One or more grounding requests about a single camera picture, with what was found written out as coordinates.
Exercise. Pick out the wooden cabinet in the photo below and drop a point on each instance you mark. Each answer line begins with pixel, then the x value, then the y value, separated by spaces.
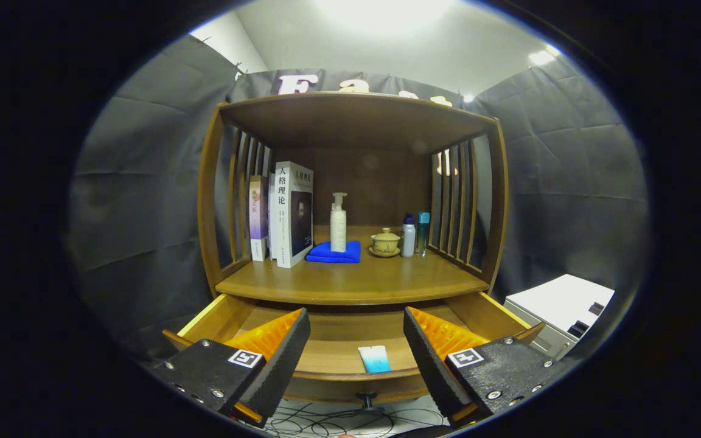
pixel 350 118

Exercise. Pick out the small ceiling light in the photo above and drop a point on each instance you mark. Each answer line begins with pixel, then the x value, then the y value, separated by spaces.
pixel 542 56

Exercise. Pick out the white bottle with blue cap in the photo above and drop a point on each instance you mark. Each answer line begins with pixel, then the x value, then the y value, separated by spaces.
pixel 408 240

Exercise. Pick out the black drawer knob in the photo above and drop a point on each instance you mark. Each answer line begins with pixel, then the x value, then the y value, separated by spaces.
pixel 367 398

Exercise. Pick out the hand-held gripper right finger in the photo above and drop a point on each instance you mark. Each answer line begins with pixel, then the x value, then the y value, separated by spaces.
pixel 429 359

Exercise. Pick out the wooden countertop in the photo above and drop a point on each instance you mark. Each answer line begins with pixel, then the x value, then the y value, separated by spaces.
pixel 350 283

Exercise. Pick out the white portrait book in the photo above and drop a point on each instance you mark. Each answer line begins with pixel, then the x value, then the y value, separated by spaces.
pixel 292 213

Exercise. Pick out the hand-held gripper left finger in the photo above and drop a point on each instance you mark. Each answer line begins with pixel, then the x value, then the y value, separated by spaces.
pixel 283 359

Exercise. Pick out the yellow lidded teacup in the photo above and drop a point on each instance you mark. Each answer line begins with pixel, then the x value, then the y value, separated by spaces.
pixel 385 243

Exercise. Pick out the wooden drawer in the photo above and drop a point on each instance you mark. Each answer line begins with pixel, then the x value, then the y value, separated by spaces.
pixel 338 340

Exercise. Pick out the teal bottle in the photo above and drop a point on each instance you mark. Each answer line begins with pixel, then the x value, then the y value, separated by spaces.
pixel 423 234

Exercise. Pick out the blue squeeze tube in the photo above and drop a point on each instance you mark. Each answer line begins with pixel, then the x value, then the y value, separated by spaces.
pixel 375 360

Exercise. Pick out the white grey machine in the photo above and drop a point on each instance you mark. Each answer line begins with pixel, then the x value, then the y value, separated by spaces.
pixel 557 301

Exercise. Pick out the white pump bottle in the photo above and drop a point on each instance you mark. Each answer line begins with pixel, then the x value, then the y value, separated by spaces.
pixel 338 231

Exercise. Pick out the blue folded cloth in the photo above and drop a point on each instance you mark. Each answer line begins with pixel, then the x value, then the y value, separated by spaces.
pixel 326 254

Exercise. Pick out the purple book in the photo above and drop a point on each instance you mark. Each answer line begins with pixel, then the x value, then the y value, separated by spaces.
pixel 258 213

